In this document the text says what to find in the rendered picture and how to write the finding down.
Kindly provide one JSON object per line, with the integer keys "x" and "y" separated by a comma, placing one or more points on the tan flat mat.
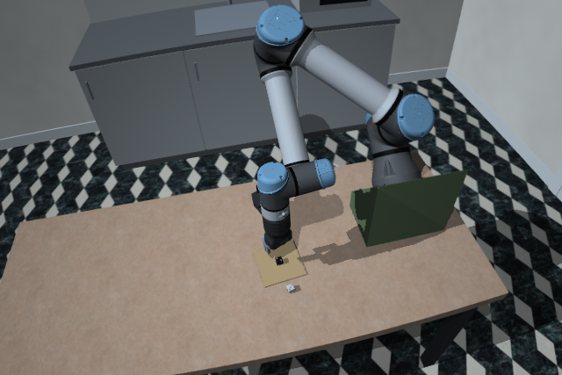
{"x": 273, "y": 274}

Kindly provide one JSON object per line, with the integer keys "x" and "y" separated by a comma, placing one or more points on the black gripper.
{"x": 275, "y": 224}

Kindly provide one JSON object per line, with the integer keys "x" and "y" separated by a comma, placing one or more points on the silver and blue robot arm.
{"x": 281, "y": 34}

